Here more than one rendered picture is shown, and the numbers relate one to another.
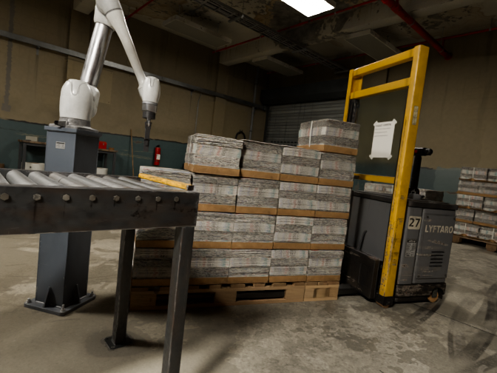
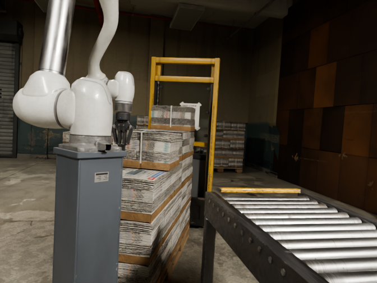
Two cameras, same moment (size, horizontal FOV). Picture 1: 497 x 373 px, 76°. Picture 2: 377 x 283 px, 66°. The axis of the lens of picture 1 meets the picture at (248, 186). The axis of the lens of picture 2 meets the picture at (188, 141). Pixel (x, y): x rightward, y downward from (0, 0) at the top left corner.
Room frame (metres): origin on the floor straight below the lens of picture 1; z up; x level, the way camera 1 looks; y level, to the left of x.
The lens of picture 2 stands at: (0.90, 1.81, 1.11)
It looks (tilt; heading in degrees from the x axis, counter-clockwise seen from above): 3 degrees down; 300
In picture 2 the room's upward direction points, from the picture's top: 3 degrees clockwise
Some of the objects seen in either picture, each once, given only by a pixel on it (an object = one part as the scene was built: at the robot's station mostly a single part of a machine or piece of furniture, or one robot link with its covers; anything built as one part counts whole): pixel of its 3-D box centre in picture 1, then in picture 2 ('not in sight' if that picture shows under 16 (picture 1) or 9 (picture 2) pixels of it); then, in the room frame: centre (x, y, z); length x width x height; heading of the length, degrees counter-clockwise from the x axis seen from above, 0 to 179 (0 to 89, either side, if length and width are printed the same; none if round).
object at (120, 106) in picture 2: (149, 107); (123, 107); (1.97, 0.65, 1.19); 0.09 x 0.09 x 0.06
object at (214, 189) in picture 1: (223, 234); (147, 220); (2.17, 0.13, 0.42); 1.17 x 0.39 x 0.83; 111
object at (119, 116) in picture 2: (148, 120); (122, 121); (1.97, 0.65, 1.12); 0.08 x 0.07 x 0.09; 21
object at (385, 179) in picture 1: (372, 177); (181, 142); (2.60, -0.99, 0.92); 0.57 x 0.01 x 0.05; 21
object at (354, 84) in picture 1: (343, 169); (152, 136); (2.90, -0.83, 0.97); 0.09 x 0.09 x 1.75; 21
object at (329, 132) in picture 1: (317, 208); (171, 173); (2.43, -0.55, 0.65); 0.39 x 0.30 x 1.29; 21
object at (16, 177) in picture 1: (22, 183); (316, 231); (1.00, 0.71, 0.77); 0.47 x 0.05 x 0.05; 42
